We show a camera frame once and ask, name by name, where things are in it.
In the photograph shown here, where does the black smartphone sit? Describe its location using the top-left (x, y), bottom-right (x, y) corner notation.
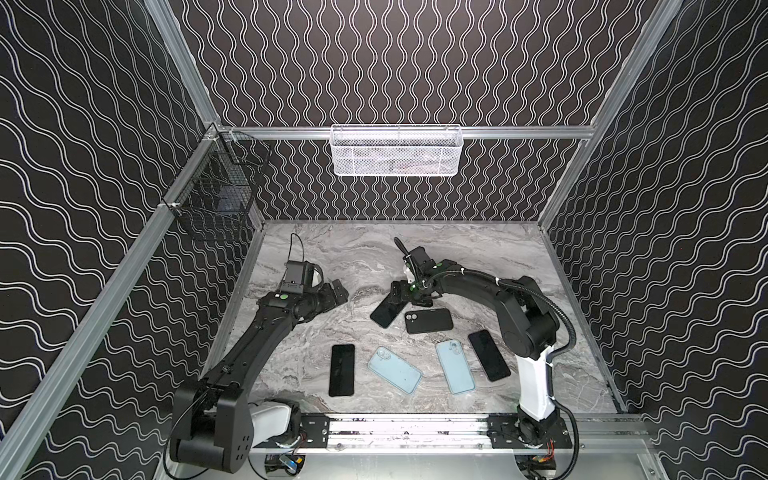
top-left (370, 300), bottom-right (408, 329)
top-left (468, 330), bottom-right (511, 382)
top-left (328, 344), bottom-right (355, 397)

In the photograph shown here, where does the black phone case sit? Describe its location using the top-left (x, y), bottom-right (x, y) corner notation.
top-left (404, 308), bottom-right (454, 335)

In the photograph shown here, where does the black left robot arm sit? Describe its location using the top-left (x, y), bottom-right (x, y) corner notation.
top-left (166, 280), bottom-right (349, 473)

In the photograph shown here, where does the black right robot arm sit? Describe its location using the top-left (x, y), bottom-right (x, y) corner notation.
top-left (385, 264), bottom-right (561, 422)

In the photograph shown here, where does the light blue phone case left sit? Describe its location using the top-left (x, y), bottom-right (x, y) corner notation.
top-left (367, 347), bottom-right (422, 394)

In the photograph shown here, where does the light blue phone case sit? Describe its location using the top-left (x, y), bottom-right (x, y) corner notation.
top-left (367, 347), bottom-right (422, 394)
top-left (435, 340), bottom-right (475, 395)

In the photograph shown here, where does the light blue phone case right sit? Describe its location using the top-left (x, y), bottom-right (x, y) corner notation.
top-left (435, 340), bottom-right (475, 395)

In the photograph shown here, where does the aluminium back crossbar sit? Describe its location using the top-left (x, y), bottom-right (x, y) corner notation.
top-left (222, 124), bottom-right (596, 141)

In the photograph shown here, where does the white wire mesh basket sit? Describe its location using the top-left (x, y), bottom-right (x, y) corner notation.
top-left (329, 132), bottom-right (464, 177)

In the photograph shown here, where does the black wire mesh basket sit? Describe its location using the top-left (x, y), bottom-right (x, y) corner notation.
top-left (170, 125), bottom-right (274, 243)

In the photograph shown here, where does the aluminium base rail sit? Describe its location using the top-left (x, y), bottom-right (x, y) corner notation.
top-left (161, 411), bottom-right (655, 457)

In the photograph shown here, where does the aluminium corner post left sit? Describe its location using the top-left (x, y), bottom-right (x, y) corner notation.
top-left (145, 0), bottom-right (221, 125)

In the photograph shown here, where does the aluminium corner post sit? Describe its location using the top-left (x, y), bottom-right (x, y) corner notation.
top-left (145, 0), bottom-right (221, 125)
top-left (538, 0), bottom-right (683, 231)

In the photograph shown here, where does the aluminium left side rail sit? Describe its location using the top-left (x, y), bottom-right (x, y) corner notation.
top-left (1, 124), bottom-right (219, 479)

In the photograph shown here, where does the aluminium corner post right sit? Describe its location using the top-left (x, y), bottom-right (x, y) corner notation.
top-left (538, 0), bottom-right (683, 231)

